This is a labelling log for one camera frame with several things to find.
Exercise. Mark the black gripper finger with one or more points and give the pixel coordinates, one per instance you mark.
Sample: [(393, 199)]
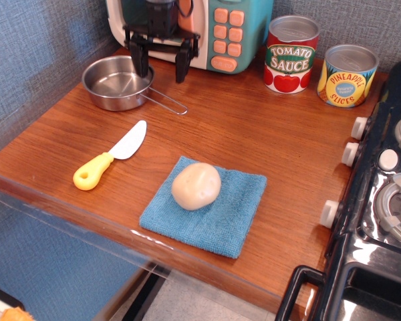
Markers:
[(139, 53), (183, 59)]

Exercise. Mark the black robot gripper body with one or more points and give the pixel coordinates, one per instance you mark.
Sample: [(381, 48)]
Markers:
[(158, 23)]

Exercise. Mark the small steel pot with handle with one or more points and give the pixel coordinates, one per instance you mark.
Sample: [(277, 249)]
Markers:
[(113, 85)]

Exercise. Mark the beige toy potato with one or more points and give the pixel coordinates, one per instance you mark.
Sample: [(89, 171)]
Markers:
[(196, 186)]

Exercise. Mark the teal toy microwave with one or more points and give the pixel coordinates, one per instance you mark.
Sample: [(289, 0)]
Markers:
[(231, 32)]

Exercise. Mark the tomato sauce can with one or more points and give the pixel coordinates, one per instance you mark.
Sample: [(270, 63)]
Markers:
[(290, 52)]

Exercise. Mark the pineapple slices can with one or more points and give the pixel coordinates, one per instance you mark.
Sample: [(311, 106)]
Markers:
[(347, 75)]

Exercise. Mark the blue folded cloth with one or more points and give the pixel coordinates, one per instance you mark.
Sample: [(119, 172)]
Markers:
[(220, 227)]

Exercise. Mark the black toy stove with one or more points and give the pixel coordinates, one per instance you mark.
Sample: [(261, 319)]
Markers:
[(362, 275)]

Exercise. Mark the orange fuzzy object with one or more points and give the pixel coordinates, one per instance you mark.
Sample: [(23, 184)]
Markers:
[(16, 314)]

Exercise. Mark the toy knife yellow handle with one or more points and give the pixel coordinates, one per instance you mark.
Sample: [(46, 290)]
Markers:
[(88, 175)]

